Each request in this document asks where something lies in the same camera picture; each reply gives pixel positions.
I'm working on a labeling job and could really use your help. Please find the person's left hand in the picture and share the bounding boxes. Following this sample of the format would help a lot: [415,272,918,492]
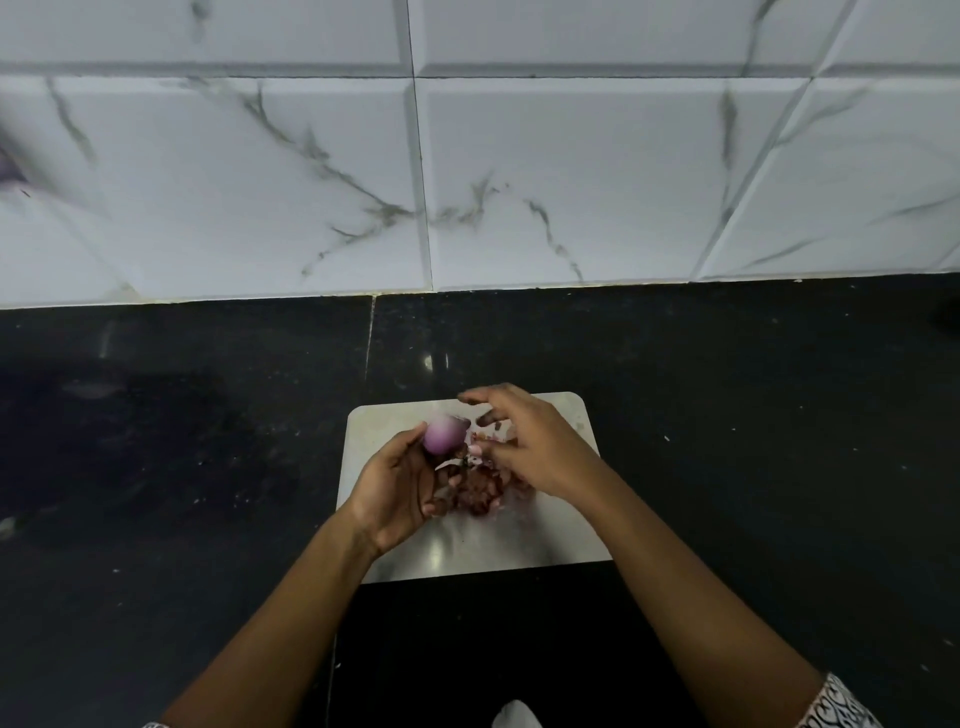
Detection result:
[343,421,463,559]

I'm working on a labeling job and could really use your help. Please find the person's right hand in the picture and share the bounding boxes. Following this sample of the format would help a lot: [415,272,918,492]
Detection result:
[457,383,610,504]

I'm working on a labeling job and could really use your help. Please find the peeled purple onion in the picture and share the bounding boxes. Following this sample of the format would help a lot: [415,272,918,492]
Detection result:
[422,414,472,456]

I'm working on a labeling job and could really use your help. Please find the person's left forearm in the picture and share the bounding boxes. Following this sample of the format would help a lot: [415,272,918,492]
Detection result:
[160,507,382,728]

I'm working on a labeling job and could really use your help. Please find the person's right forearm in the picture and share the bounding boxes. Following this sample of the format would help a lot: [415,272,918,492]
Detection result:
[571,466,829,728]

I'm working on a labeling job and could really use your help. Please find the pile of onion peels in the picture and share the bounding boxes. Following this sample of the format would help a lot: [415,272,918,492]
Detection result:
[433,420,537,519]

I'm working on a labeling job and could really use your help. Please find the steel cutting board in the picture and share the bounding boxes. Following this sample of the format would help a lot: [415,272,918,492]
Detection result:
[336,391,615,585]

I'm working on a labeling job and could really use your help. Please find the white cloth piece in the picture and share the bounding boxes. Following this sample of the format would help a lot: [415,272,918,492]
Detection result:
[491,699,543,728]

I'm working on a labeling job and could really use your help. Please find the patterned white sleeve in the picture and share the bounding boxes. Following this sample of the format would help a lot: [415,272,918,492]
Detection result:
[796,672,886,728]

